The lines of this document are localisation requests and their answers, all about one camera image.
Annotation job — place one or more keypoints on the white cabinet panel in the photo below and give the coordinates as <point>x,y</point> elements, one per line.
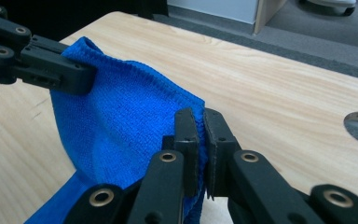
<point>211,9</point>

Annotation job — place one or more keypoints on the chair base with caster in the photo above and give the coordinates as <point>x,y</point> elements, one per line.
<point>332,4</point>

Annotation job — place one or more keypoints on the blue microfibre cloth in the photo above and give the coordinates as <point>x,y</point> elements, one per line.
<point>121,118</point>

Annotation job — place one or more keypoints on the light wooden board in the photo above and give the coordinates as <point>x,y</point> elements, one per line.
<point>267,14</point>

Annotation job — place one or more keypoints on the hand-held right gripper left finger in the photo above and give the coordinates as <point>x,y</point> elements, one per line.
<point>190,155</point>

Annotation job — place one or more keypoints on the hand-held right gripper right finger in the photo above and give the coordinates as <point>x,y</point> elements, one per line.
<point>219,152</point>

